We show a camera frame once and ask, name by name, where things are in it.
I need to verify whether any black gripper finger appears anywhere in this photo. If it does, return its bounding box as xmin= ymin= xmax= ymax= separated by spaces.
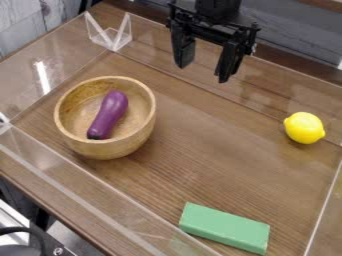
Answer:
xmin=172 ymin=23 xmax=196 ymax=68
xmin=216 ymin=41 xmax=245 ymax=83

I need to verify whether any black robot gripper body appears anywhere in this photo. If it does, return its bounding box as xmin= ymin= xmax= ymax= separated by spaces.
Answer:
xmin=168 ymin=0 xmax=261 ymax=55

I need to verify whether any purple toy eggplant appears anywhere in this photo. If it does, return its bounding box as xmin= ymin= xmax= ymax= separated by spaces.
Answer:
xmin=87 ymin=90 xmax=129 ymax=140

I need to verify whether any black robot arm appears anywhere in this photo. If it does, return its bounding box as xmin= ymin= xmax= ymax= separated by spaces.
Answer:
xmin=168 ymin=0 xmax=261 ymax=83

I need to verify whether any brown wooden bowl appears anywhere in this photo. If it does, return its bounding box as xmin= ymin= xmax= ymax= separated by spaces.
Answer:
xmin=54 ymin=76 xmax=157 ymax=160

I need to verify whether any yellow lemon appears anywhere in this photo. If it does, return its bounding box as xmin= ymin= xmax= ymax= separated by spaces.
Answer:
xmin=284 ymin=112 xmax=327 ymax=145

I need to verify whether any green rectangular block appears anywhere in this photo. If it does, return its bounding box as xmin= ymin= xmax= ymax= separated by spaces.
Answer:
xmin=180 ymin=202 xmax=271 ymax=256

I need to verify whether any clear acrylic tray wall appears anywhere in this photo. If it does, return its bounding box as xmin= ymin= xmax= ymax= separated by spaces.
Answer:
xmin=0 ymin=6 xmax=342 ymax=256

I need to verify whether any black cable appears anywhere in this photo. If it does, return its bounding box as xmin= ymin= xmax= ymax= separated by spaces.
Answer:
xmin=0 ymin=226 xmax=49 ymax=256

